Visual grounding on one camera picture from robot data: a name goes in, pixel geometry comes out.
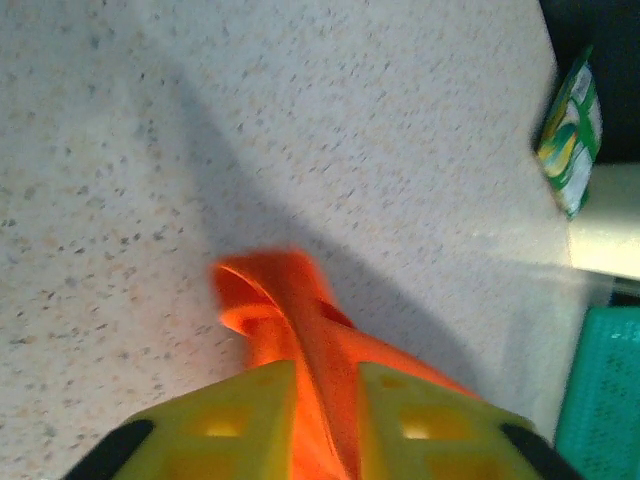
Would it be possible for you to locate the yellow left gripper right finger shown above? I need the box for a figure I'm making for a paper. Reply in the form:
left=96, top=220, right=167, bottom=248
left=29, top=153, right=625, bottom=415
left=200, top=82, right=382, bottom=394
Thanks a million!
left=357, top=363, right=586, bottom=480

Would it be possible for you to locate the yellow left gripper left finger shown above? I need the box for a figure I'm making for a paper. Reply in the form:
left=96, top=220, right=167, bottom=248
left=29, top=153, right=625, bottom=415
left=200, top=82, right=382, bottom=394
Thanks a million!
left=64, top=362, right=297, bottom=480

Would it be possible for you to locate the orange t-shirt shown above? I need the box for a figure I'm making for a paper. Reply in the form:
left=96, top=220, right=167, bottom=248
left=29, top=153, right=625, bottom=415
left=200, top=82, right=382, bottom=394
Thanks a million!
left=210, top=247, right=484, bottom=480

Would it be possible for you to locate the teal plastic basket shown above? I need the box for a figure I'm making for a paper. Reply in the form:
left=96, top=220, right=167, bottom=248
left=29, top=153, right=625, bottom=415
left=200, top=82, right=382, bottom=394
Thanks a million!
left=553, top=306, right=640, bottom=480

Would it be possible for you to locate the cream knife block pink rim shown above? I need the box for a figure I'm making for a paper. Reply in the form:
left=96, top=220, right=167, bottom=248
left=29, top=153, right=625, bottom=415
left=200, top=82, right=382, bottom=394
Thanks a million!
left=566, top=162, right=640, bottom=281

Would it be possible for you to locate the green snack packet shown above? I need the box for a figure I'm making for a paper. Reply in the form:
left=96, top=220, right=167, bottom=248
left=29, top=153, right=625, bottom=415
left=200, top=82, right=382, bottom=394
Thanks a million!
left=533, top=44, right=605, bottom=221

